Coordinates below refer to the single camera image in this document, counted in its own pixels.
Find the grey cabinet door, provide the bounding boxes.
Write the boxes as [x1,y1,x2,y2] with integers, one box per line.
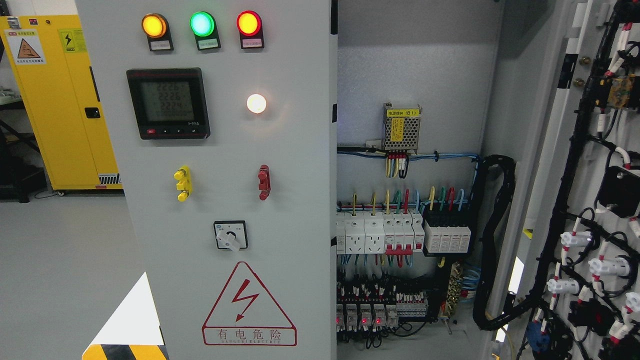
[473,0,639,360]
[76,0,338,360]

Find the white socket breaker row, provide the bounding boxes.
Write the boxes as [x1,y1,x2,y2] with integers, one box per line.
[336,211,426,256]

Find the white indicator light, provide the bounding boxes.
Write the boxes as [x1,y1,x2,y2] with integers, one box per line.
[246,93,267,114]

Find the metal mesh power supply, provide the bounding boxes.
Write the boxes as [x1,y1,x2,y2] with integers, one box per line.
[382,102,422,152]

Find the black surge protector block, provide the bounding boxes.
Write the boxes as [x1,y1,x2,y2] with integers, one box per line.
[423,208,472,256]

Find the relay row with red leds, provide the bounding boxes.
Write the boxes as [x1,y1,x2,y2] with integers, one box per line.
[335,300,428,334]

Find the red electric hazard sticker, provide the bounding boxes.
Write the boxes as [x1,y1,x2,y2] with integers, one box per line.
[201,260,298,347]

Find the black digital power meter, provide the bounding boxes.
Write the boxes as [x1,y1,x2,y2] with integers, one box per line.
[126,67,211,141]

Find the red indicator light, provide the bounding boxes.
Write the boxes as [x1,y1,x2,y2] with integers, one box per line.
[236,10,265,50]

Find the green indicator light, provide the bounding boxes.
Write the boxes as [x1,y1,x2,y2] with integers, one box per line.
[189,11,221,51]

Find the amber indicator light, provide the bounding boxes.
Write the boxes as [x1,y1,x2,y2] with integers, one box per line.
[141,13,174,51]

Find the yellow safety cabinet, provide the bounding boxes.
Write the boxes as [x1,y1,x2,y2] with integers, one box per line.
[1,14,122,192]

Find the red terminal post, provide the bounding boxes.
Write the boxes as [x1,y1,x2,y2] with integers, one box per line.
[257,164,271,201]

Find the yellow terminal post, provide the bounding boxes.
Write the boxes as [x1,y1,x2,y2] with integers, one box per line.
[173,165,193,202]

